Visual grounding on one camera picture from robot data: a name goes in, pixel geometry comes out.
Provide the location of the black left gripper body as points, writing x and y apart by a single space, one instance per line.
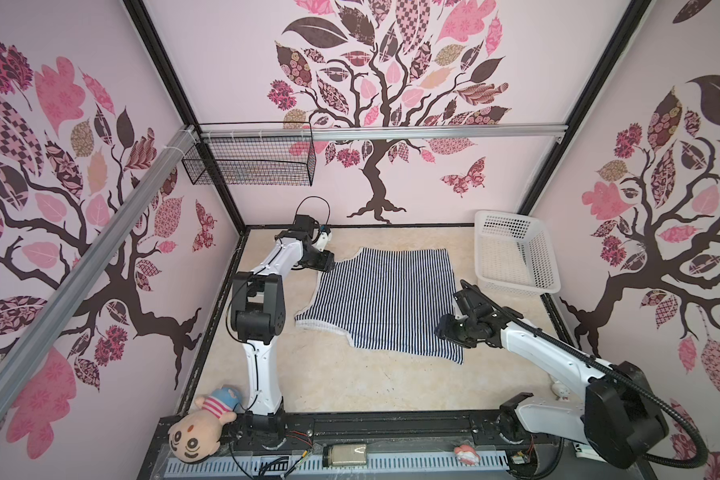
315 259

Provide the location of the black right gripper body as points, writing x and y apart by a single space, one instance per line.
457 330

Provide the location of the navy striped tank top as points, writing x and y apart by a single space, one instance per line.
387 300

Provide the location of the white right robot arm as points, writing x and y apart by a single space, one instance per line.
611 410

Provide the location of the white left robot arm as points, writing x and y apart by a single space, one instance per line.
256 315

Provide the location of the white plastic laundry basket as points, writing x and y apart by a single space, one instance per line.
514 254

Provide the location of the small white rabbit figurine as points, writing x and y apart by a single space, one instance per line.
561 391

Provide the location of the plush doll striped shirt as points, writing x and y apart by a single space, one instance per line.
197 435

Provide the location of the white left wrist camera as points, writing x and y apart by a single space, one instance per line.
323 238

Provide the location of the pink toy on rail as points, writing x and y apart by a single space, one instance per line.
467 455

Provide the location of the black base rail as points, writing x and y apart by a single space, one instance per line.
399 445

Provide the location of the black wire mesh basket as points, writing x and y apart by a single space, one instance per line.
261 153

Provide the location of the aluminium rail back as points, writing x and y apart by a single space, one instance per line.
389 133

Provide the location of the aluminium rail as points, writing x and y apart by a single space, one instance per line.
20 362
389 133

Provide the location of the beige box on rail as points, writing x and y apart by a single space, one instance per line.
345 455

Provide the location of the black corner frame post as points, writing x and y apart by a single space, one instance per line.
626 30
145 27

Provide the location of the black right corner frame post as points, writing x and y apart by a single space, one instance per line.
626 30

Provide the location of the aluminium rail left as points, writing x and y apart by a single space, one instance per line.
20 362

